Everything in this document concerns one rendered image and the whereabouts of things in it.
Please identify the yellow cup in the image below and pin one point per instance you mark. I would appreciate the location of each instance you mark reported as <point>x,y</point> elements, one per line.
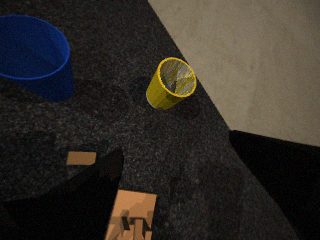
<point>173,81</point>

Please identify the blue plastic cup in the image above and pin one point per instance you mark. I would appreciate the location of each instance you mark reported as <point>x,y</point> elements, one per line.
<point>36,55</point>

